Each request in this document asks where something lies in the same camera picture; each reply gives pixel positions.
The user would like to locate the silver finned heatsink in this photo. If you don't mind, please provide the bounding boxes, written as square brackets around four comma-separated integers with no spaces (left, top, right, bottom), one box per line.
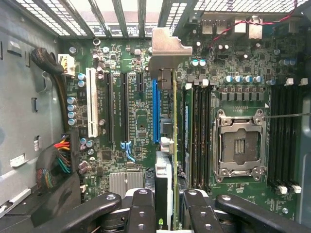
[109,172,143,195]

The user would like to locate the blue data port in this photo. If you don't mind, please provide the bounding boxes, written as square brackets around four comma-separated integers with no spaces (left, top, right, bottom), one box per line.
[120,141,135,163]

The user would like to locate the black RAM slot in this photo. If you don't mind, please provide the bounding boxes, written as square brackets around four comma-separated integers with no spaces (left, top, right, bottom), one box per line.
[270,80,279,195]
[199,79,206,192]
[293,78,302,195]
[286,79,294,195]
[278,79,287,195]
[205,80,212,192]
[193,80,200,192]

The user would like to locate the metal CPU socket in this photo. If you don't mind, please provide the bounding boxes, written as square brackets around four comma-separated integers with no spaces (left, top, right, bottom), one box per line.
[211,109,268,183]

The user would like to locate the installed RAM stick with label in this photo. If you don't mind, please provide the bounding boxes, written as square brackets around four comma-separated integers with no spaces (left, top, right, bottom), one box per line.
[182,83,194,187]

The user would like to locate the green motherboard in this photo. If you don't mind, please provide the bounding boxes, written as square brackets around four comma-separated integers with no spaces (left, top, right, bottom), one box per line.
[57,36,302,219]

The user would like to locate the blue expansion slot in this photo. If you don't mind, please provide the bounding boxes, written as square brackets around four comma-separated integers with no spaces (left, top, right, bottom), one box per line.
[152,77,161,144]

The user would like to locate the long black expansion slot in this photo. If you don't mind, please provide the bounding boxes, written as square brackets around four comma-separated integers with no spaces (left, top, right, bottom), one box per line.
[104,72,115,144]
[120,72,130,144]

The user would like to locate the white expansion slot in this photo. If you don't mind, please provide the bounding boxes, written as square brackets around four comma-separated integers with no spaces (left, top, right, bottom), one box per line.
[86,67,99,138]

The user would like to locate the black open PC case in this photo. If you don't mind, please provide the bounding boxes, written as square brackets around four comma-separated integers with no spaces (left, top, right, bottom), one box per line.
[0,0,311,233]

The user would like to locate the short black expansion slot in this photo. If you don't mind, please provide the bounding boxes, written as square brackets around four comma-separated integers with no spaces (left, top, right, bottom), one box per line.
[136,72,144,92]

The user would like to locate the thin socket locking lever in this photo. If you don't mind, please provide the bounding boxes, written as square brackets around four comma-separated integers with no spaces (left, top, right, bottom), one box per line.
[252,112,311,120]

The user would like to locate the white power connector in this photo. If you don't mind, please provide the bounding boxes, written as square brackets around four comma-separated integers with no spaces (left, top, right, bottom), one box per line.
[57,53,76,78]

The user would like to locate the silver USB port block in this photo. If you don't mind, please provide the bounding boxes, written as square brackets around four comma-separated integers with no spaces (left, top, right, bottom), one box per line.
[201,18,228,35]

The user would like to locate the silver network port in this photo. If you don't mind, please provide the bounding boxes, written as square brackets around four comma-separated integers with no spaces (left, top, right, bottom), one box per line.
[234,17,248,34]
[247,15,263,40]

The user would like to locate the black plug with coloured wires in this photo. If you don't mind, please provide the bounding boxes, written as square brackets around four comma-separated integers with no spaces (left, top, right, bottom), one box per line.
[35,130,80,189]

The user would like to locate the black braided power cable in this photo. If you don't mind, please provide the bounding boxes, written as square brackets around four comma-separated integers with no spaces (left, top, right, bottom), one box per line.
[30,47,68,132]

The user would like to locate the red black twisted wire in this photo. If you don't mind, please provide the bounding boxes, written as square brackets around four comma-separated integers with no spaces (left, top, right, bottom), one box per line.
[208,0,298,49]

